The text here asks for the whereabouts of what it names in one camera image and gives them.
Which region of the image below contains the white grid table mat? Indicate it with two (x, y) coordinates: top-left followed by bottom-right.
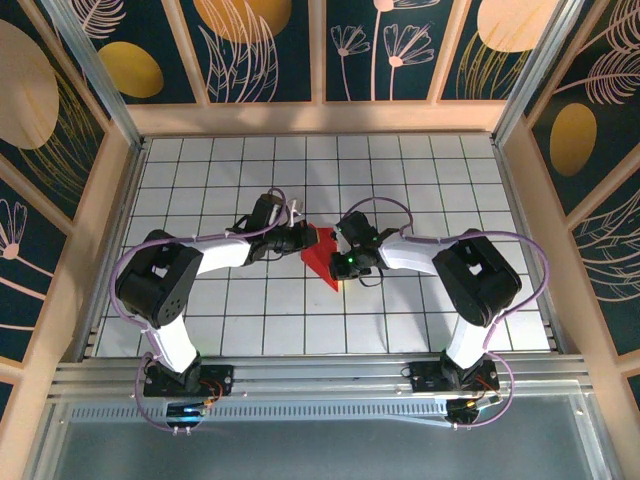
(93, 133), (555, 358)

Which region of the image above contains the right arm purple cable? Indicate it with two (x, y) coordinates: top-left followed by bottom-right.
(342, 197), (554, 431)

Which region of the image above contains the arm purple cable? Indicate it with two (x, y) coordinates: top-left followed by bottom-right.
(112, 187), (301, 434)
(342, 197), (554, 431)

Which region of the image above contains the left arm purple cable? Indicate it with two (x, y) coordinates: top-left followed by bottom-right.
(112, 187), (301, 434)

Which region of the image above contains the long aluminium base rail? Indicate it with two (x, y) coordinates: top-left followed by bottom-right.
(49, 353), (594, 401)

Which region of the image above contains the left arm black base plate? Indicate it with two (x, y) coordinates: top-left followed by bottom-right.
(142, 363), (236, 399)

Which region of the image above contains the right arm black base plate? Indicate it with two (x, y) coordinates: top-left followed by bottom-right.
(407, 360), (501, 396)

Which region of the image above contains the aluminium side rail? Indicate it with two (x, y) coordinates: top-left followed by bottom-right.
(492, 137), (569, 359)
(74, 139), (150, 362)

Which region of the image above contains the slotted grey cable duct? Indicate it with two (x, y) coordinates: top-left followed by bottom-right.
(69, 402), (451, 426)

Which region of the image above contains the small wired circuit board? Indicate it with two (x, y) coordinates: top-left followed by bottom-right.
(447, 392), (504, 426)
(164, 397), (214, 426)

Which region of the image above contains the aluminium corner post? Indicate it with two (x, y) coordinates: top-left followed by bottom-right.
(38, 0), (147, 151)
(491, 0), (575, 147)

